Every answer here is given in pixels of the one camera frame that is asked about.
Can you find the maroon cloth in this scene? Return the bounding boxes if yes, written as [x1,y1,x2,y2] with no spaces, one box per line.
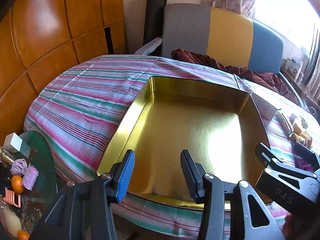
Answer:
[171,48,299,104]

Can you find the wooden wardrobe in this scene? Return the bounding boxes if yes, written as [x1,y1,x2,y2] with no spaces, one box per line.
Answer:
[0,0,127,145]

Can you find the grey bed frame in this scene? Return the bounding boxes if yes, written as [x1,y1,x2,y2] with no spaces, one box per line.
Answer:
[279,71,307,108]

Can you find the black rolled mat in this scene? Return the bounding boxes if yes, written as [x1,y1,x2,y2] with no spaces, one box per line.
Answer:
[143,0,167,47]

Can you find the purple scrunchie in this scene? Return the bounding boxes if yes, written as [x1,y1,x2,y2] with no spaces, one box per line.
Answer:
[10,159,28,175]

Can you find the green glass round table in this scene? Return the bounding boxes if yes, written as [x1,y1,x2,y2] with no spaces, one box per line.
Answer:
[0,131,58,240]

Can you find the white bed rail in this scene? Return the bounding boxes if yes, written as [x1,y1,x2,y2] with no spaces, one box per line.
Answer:
[134,37,163,55]

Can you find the bright window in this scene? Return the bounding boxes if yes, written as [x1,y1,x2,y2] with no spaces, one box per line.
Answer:
[252,0,316,53]

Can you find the small white box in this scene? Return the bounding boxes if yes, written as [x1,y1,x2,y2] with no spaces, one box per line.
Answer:
[3,133,23,153]

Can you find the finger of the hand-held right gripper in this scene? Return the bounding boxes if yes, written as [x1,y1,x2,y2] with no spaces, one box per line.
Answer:
[294,142,320,172]
[255,142,317,180]

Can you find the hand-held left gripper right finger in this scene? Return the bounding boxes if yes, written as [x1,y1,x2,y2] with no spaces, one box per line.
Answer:
[180,149,285,240]

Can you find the striped bed blanket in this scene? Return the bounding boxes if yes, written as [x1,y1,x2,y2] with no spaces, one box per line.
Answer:
[24,54,320,239]

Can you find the purple snack packet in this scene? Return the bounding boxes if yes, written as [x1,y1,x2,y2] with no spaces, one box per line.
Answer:
[295,156,313,172]

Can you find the white boxes on desk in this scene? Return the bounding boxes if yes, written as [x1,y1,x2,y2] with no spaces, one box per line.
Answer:
[285,56,304,80]

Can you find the pink plastic clip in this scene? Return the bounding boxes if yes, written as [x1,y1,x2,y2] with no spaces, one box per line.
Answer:
[2,190,22,208]

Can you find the yellow sponge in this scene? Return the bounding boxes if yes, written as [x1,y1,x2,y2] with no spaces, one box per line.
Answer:
[292,119,304,133]

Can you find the wooden desk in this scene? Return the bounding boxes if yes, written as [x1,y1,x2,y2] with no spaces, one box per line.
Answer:
[280,65,320,112]

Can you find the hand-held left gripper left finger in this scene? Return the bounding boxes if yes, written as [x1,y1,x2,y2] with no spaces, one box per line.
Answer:
[30,149,136,240]

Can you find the gold metal tin box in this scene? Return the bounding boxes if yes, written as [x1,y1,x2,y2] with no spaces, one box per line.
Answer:
[96,76,273,209]

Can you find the purple hair roller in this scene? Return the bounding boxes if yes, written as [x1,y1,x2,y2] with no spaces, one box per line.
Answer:
[22,166,39,190]

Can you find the grey yellow blue headboard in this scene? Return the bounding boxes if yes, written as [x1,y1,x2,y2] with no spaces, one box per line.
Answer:
[161,3,284,74]

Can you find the white bottle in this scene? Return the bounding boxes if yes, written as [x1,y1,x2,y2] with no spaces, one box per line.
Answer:
[2,209,20,234]

